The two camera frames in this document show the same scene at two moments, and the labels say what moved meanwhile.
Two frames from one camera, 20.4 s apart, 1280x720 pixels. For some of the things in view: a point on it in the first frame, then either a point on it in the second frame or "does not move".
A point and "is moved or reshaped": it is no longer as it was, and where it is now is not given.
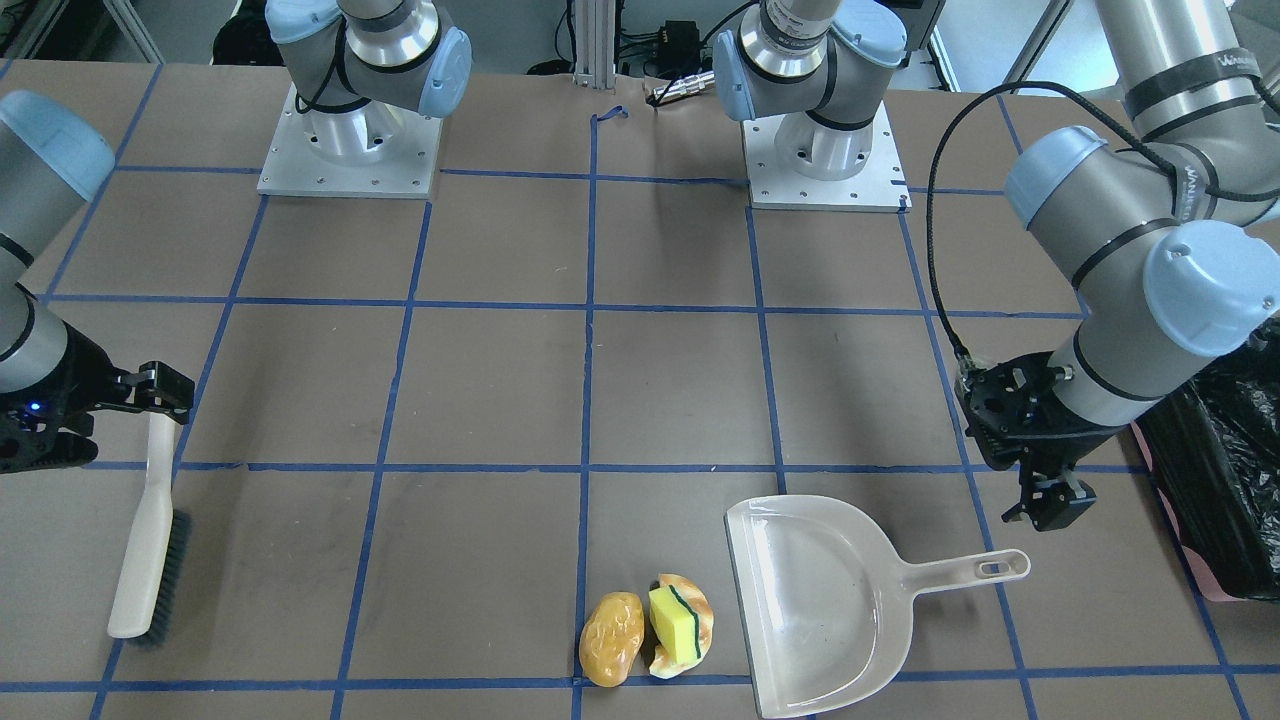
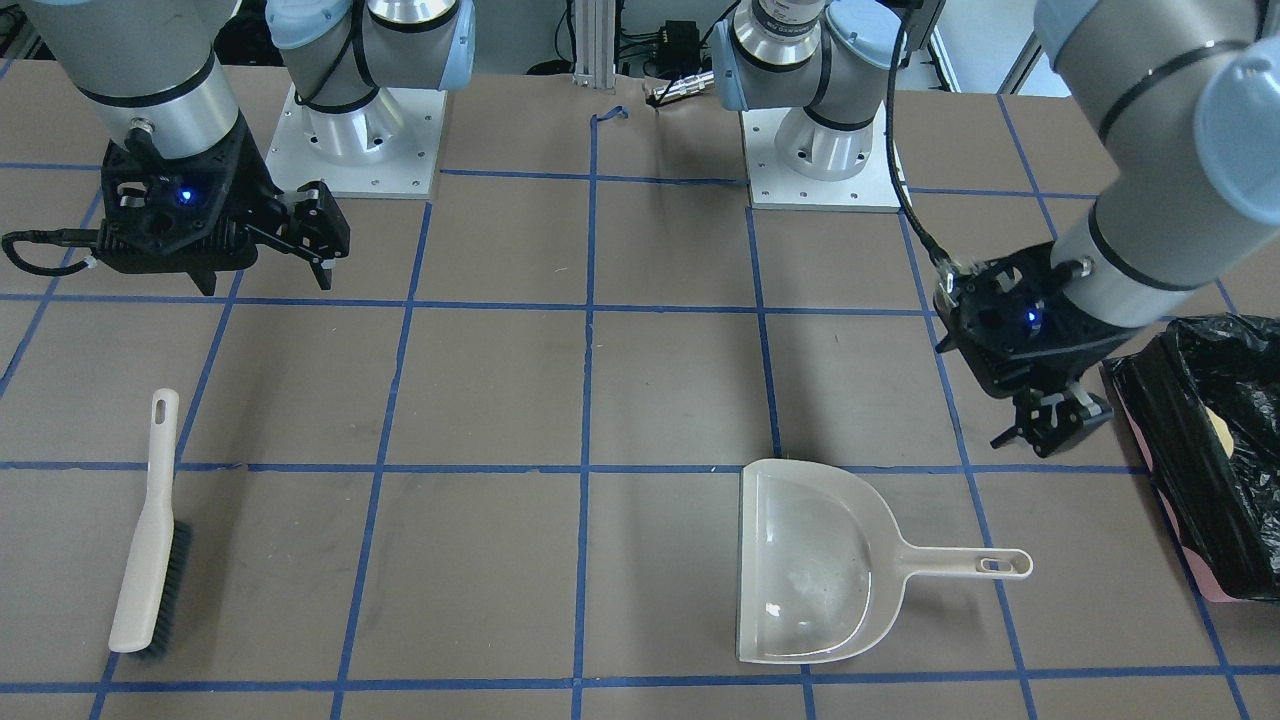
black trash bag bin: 1213,446 does not move
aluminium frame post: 595,44 does not move
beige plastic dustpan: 826,601 is moved or reshaped
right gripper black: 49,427 to 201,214
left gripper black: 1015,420 to 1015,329
